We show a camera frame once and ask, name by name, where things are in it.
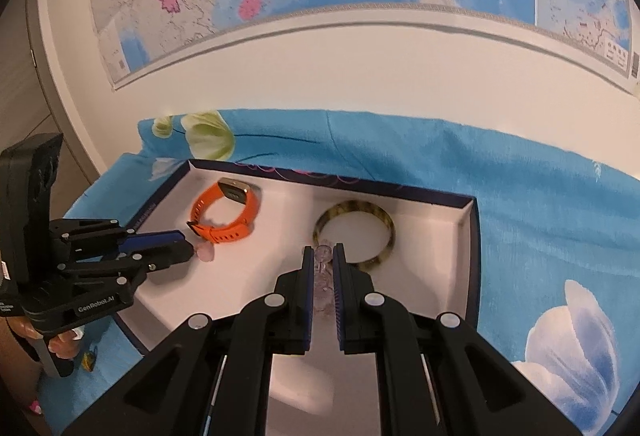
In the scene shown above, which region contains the orange wristwatch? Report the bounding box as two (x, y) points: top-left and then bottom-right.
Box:
(187, 177), (261, 244)

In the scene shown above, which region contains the blue floral cloth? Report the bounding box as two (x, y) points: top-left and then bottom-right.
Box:
(40, 109), (640, 422)

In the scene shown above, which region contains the person's left hand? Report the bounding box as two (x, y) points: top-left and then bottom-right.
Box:
(0, 319), (83, 367)

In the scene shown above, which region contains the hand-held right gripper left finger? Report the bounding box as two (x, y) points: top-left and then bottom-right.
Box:
(60, 245), (315, 436)

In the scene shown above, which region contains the dark blue box tray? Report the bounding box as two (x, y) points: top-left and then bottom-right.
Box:
(115, 159), (481, 359)

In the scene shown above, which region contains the clear bead bracelet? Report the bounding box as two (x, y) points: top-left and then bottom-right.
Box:
(312, 241), (337, 317)

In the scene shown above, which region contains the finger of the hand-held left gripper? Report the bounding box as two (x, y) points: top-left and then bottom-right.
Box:
(60, 242), (197, 290)
(50, 217), (186, 263)

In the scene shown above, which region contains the tortoiseshell bangle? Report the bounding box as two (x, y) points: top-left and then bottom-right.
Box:
(312, 199), (397, 273)

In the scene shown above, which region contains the wooden door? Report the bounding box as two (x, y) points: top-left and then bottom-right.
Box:
(0, 0), (101, 184)

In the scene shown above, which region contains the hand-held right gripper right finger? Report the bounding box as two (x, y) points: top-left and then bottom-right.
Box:
(332, 243), (583, 436)

